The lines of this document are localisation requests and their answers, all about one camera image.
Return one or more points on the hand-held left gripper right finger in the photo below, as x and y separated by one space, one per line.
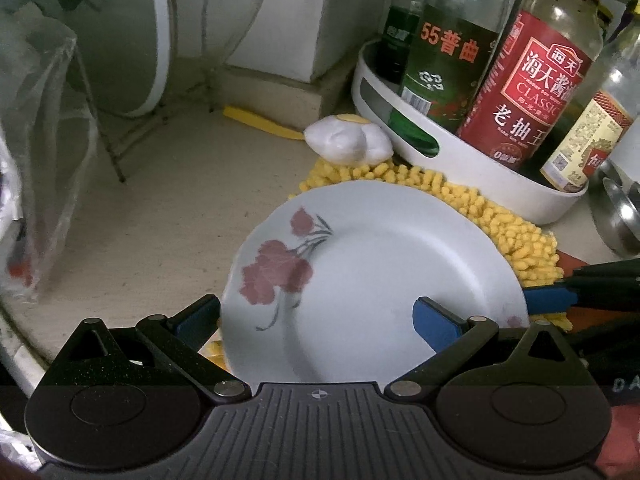
435 324

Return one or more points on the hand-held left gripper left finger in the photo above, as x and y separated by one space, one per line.
200 316

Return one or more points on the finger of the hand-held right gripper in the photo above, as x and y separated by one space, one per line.
615 332
550 299

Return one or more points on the white floral plate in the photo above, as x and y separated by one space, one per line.
375 270

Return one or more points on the stainless steel bowl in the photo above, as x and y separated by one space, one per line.
620 220

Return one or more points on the yellow chenille cloth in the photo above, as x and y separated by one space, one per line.
500 220

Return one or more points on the white oval bottle rack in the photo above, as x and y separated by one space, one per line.
500 180

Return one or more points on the yellow label bottle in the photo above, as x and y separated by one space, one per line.
585 145

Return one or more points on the yellow plastic stick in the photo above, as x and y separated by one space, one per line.
255 121

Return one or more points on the red label sauce bottle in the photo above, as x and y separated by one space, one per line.
530 95

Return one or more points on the white egg-shaped sponge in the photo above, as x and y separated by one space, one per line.
340 140

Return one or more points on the clear plastic bag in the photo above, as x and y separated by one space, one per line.
45 160

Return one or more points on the clear glass bottle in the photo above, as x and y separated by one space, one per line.
625 75

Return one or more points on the large green label bottle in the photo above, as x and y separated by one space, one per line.
445 70

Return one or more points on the small green glass bottle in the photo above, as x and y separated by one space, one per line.
400 35

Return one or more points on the clear glass lid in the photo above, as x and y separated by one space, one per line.
235 15

